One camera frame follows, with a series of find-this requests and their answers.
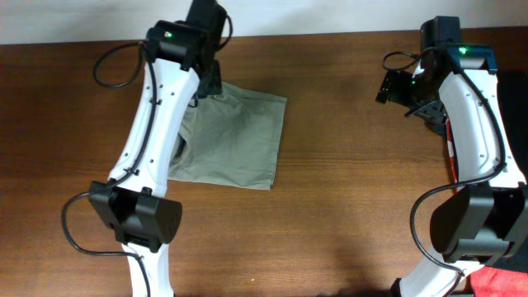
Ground red cloth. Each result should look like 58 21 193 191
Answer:
469 266 528 297

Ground red white striped garment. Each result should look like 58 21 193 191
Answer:
445 120 459 183

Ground khaki shorts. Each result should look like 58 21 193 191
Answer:
168 82 287 191

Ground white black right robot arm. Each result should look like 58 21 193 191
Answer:
376 16 527 296

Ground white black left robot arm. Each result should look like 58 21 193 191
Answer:
88 0 232 296

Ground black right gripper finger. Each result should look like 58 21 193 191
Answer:
375 73 391 104
404 102 448 136

